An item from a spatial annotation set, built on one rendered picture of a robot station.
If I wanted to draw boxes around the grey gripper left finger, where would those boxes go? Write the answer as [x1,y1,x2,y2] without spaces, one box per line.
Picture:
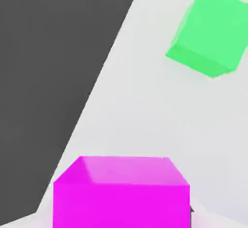
[38,208,54,228]

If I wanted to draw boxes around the small magenta cube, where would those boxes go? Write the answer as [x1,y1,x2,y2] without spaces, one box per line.
[53,155,191,228]

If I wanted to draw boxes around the small green cube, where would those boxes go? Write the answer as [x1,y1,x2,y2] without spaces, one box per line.
[165,0,248,79]

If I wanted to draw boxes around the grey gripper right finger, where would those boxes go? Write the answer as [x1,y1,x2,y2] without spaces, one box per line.
[189,205,216,228]

